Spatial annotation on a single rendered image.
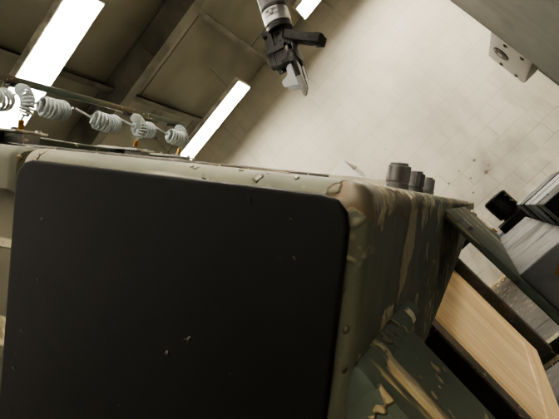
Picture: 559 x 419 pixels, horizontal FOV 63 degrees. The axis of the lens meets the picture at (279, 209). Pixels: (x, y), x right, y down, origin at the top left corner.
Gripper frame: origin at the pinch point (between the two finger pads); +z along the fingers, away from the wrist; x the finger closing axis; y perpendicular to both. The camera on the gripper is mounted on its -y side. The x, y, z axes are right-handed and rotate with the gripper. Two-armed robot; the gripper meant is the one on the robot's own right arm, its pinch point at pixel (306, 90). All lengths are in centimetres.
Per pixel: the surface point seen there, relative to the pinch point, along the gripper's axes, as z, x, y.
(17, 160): 38, 105, -16
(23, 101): -20, 28, 70
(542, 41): 38, 97, -33
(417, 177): 37, 56, -24
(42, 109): -21, 18, 74
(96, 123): -18, 2, 70
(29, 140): -9, 27, 72
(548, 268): 49, 77, -33
